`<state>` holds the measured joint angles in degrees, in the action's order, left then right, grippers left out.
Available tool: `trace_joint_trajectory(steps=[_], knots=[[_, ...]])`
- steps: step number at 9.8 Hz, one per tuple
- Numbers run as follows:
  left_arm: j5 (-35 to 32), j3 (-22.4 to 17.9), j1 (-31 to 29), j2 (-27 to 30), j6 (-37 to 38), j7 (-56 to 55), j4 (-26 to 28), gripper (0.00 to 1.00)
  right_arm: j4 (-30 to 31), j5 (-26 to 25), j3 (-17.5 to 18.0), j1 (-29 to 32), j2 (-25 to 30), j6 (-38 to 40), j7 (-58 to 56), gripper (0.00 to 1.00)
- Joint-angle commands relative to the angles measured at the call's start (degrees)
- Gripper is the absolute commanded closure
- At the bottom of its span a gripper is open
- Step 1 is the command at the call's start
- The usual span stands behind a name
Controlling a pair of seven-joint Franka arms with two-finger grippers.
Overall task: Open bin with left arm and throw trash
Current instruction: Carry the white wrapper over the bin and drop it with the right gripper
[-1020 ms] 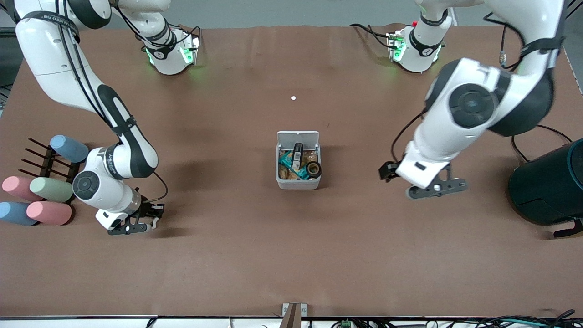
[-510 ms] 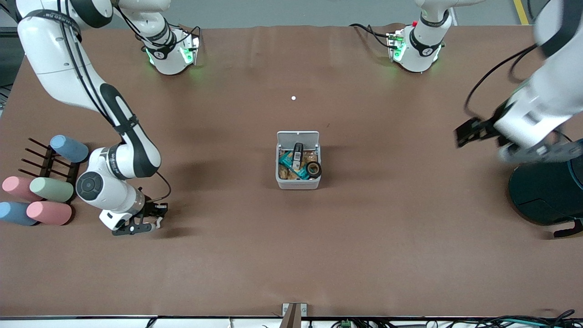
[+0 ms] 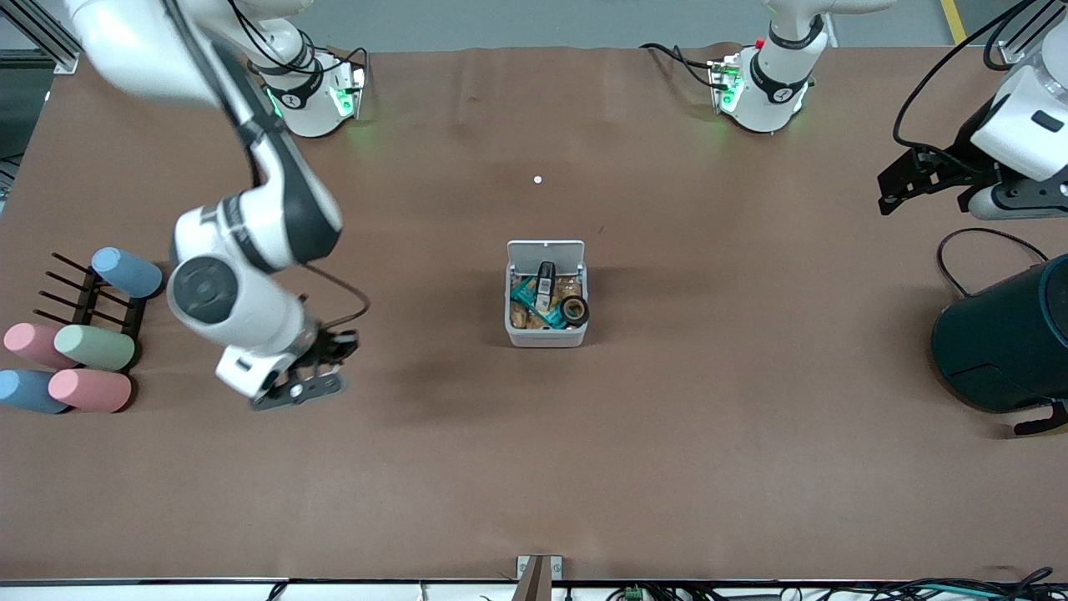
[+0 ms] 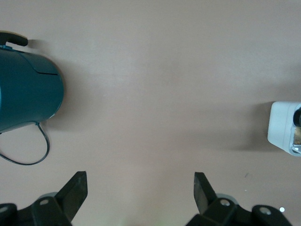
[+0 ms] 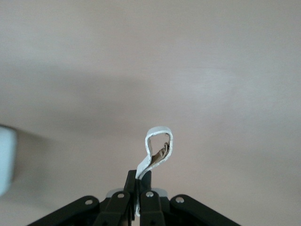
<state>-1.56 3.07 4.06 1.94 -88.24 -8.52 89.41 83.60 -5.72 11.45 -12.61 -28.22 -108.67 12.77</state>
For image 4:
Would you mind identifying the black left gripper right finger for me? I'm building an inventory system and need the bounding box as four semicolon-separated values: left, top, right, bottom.
185;171;291;226

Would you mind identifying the small white trash bin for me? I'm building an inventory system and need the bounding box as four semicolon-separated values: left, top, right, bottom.
267;101;301;157

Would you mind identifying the brown table cover sheet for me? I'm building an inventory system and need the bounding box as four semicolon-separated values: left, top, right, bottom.
0;0;301;226

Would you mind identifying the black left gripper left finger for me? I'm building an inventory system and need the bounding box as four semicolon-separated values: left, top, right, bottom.
0;171;88;226

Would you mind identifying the thin black appliance cable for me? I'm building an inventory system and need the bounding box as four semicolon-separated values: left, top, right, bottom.
0;121;51;166

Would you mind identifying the dark teal cylindrical appliance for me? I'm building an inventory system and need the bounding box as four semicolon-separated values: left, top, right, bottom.
0;31;65;135

